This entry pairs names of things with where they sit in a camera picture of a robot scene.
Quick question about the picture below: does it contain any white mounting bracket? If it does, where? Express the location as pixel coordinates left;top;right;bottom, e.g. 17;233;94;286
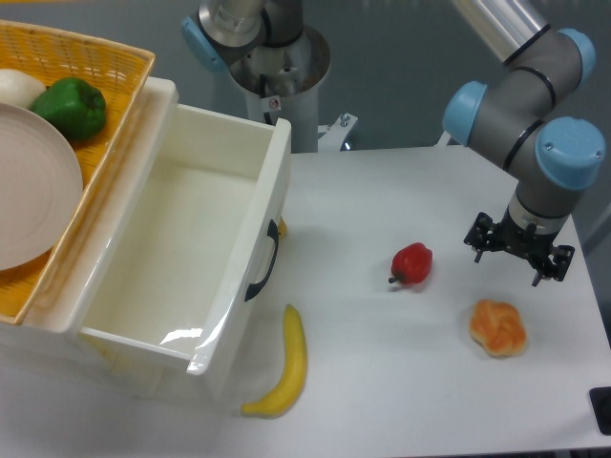
318;113;359;153

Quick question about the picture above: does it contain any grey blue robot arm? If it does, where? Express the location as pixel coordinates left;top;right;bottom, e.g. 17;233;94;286
442;1;606;283

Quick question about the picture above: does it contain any yellow woven basket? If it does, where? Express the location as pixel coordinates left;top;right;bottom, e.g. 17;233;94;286
0;19;157;326

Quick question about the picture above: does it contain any white drawer cabinet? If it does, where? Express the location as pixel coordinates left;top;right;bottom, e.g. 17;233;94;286
1;293;251;404

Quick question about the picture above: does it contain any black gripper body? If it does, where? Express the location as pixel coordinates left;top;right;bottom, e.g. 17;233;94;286
491;219;554;260

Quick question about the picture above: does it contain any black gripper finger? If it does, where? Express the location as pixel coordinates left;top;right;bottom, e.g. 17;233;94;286
464;212;499;263
531;245;575;287

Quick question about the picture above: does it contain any red bell pepper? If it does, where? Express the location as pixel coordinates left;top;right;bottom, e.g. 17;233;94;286
389;242;432;285

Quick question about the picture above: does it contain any yellow item behind drawer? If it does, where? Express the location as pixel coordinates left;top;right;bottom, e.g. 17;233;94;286
278;218;287;239

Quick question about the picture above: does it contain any black drawer handle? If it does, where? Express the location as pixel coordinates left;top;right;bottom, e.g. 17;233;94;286
243;219;280;302

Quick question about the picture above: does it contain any beige round plate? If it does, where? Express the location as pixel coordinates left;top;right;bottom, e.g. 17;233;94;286
1;104;83;270

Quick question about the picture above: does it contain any white plastic drawer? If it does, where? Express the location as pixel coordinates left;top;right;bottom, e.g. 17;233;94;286
71;75;293;378

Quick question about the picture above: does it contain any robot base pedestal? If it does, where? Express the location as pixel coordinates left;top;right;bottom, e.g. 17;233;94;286
181;1;331;153

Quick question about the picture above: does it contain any round knotted bread roll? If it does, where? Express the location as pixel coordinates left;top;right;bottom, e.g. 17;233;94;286
469;299;528;358

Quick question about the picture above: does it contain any black object at table edge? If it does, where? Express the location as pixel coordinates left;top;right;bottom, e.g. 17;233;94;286
589;386;611;436

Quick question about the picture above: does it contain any white round vegetable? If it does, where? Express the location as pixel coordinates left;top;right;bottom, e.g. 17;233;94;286
1;69;46;109

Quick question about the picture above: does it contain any green bell pepper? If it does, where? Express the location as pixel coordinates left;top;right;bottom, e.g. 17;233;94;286
31;76;106;140

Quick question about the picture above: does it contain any yellow banana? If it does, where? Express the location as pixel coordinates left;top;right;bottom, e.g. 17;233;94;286
241;304;308;418

